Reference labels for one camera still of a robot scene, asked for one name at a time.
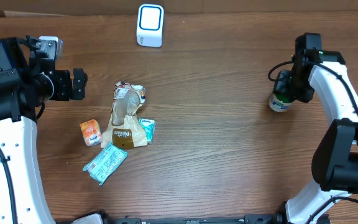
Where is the green lid jar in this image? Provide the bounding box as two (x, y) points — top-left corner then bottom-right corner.
(268, 92), (293, 112)

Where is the orange Kleenex tissue pack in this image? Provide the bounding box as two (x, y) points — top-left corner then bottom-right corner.
(80, 119), (103, 146)

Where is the beige Pantree bread bag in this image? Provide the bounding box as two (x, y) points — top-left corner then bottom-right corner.
(101, 82), (148, 149)

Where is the teal Kleenex tissue pack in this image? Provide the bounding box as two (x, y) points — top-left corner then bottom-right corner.
(139, 118), (156, 144)

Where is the teal wet wipes pack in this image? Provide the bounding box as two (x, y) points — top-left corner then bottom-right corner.
(83, 143), (128, 186)

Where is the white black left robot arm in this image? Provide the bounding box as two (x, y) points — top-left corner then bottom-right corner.
(0, 36), (87, 223)

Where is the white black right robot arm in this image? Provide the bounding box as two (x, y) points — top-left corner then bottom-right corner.
(265, 32), (358, 223)

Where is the white barcode scanner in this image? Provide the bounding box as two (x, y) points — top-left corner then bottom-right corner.
(136, 4), (165, 48)

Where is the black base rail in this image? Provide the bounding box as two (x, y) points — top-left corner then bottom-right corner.
(57, 210), (332, 224)

